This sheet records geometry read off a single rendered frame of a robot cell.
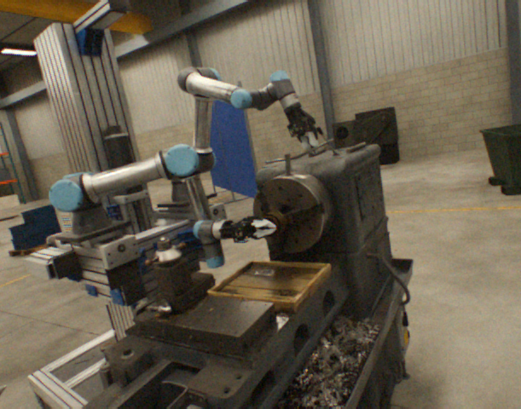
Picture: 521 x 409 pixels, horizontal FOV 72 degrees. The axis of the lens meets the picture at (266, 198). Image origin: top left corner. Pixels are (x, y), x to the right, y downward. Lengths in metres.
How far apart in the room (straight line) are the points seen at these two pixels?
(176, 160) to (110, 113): 0.61
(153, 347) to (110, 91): 1.23
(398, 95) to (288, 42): 3.94
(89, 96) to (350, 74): 10.32
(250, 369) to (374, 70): 10.95
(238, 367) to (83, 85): 1.39
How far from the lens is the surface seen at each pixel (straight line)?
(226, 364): 0.93
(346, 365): 1.37
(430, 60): 11.27
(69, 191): 1.42
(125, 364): 1.06
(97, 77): 1.89
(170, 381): 1.06
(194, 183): 1.51
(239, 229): 1.29
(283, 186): 1.40
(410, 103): 11.26
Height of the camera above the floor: 1.41
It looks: 10 degrees down
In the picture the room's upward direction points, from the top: 11 degrees counter-clockwise
